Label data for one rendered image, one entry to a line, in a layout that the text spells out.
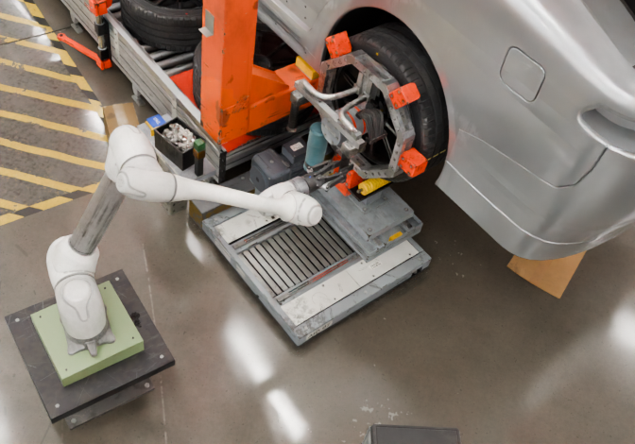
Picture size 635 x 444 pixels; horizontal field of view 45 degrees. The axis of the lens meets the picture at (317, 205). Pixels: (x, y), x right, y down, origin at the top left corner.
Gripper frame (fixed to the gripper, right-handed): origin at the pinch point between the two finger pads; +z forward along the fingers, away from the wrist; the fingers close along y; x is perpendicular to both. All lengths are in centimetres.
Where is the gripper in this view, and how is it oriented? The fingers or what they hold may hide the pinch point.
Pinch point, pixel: (343, 166)
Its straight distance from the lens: 308.0
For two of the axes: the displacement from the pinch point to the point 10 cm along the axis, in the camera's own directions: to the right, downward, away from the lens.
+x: 1.3, -6.4, -7.5
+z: 7.8, -4.0, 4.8
